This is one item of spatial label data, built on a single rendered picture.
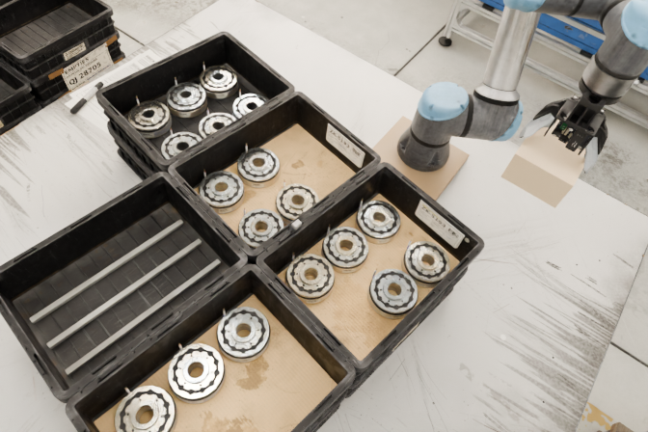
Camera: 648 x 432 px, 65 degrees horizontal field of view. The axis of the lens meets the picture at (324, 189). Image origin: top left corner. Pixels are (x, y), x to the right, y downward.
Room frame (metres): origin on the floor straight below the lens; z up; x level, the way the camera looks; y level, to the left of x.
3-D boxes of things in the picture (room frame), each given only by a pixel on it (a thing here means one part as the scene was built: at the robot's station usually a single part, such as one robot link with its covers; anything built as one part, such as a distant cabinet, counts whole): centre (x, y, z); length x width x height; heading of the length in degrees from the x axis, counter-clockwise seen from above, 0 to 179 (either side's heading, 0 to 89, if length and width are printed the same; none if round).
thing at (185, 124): (0.90, 0.35, 0.87); 0.40 x 0.30 x 0.11; 142
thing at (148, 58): (1.08, 0.63, 0.70); 0.33 x 0.23 x 0.01; 151
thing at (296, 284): (0.49, 0.00, 0.86); 0.10 x 0.10 x 0.01
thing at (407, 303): (0.48, -0.18, 0.86); 0.10 x 0.10 x 0.01
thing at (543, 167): (0.73, -0.45, 1.08); 0.16 x 0.12 x 0.07; 151
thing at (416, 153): (1.00, -0.27, 0.78); 0.15 x 0.15 x 0.10
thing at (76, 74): (1.43, 0.98, 0.41); 0.31 x 0.02 x 0.16; 151
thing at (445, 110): (1.00, -0.28, 0.89); 0.13 x 0.12 x 0.14; 95
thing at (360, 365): (0.53, -0.12, 0.92); 0.40 x 0.30 x 0.02; 142
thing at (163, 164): (0.90, 0.35, 0.92); 0.40 x 0.30 x 0.02; 142
